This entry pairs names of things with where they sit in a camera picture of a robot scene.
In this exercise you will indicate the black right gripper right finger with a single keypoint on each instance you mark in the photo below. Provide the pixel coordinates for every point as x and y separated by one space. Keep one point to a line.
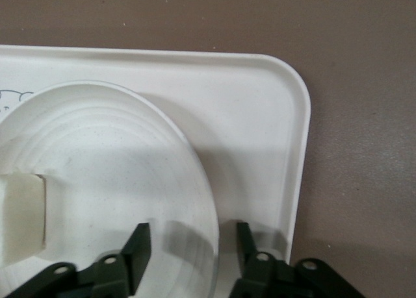
260 278

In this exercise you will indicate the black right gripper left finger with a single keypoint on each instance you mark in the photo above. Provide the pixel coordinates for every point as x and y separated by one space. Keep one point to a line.
130 265

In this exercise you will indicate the white round plate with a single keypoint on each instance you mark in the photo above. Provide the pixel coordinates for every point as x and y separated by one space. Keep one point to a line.
113 165

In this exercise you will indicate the white steamed bun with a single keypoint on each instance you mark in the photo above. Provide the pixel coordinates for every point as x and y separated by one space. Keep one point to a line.
22 213

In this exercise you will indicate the cream tray with rabbit print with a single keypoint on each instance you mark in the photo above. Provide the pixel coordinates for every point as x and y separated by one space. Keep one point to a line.
227 116

